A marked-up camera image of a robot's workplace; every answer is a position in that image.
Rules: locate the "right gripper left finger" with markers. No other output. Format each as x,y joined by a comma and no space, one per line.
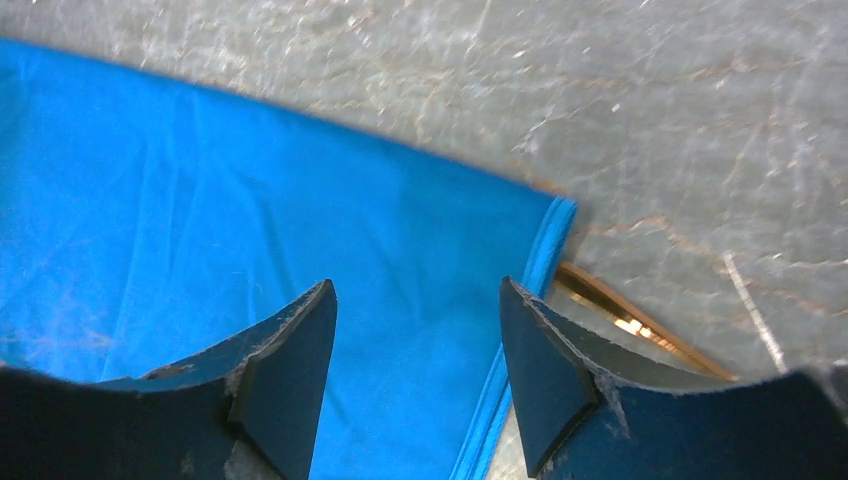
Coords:
245,408

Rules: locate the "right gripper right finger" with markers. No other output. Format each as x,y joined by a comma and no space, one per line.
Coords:
588,408

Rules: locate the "blue cloth napkin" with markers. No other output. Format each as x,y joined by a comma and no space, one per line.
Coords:
144,219

